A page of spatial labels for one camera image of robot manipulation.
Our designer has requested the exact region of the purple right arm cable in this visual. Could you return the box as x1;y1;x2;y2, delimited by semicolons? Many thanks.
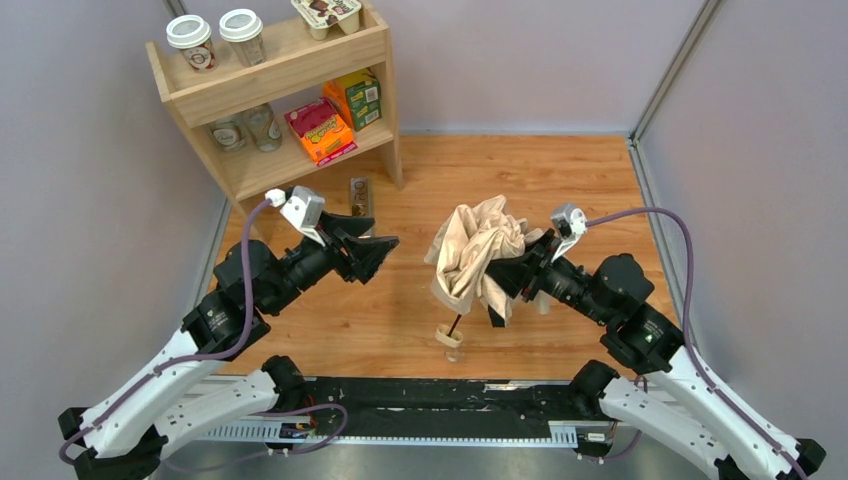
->
585;207;811;480

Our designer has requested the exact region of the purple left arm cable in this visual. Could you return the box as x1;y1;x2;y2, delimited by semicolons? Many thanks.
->
58;199;274;466

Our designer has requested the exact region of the orange pink snack box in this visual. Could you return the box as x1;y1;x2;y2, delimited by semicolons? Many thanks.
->
284;97;358;167

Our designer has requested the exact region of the green orange carton box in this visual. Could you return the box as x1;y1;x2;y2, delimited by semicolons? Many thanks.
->
322;68;382;131

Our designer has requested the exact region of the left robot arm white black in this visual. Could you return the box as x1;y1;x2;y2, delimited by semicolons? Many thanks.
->
58;211;399;479

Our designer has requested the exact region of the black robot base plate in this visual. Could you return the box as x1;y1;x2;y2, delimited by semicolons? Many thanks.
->
272;377;611;427

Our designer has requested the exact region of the wooden two-tier shelf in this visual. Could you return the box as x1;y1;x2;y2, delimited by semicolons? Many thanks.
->
145;1;404;217

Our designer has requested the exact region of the aluminium slotted cable rail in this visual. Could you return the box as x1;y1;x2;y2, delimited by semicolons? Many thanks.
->
198;411;578;448

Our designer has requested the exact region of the paper cup grey sleeve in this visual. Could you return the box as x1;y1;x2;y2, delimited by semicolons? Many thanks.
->
219;8;267;67

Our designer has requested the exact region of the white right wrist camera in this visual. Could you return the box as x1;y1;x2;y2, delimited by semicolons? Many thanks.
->
550;203;587;258

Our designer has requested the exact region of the beige umbrella with black shaft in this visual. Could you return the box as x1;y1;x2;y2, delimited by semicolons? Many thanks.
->
424;195;543;328

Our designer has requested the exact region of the clear glass jar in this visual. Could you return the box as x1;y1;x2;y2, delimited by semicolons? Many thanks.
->
207;114;247;152
241;103;282;152

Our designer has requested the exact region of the paper cup red logo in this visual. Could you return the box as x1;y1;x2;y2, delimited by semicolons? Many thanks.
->
166;14;217;73

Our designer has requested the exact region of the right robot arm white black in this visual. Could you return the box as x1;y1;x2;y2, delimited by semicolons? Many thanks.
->
486;231;826;479

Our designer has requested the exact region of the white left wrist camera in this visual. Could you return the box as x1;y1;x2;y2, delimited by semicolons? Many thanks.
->
264;185;326;247

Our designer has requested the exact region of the pudding cup multipack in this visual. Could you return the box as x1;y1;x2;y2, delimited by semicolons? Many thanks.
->
290;0;362;40

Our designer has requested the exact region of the clear glass jar right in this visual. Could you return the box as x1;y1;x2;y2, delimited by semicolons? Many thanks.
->
241;103;282;152

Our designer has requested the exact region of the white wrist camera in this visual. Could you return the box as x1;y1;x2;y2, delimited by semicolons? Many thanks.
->
550;203;587;258
264;185;326;247

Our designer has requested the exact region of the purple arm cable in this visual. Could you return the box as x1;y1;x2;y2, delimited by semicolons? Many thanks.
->
585;207;811;480
58;199;274;466

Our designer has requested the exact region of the clear glass jar left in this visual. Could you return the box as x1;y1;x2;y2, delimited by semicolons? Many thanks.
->
207;114;247;152

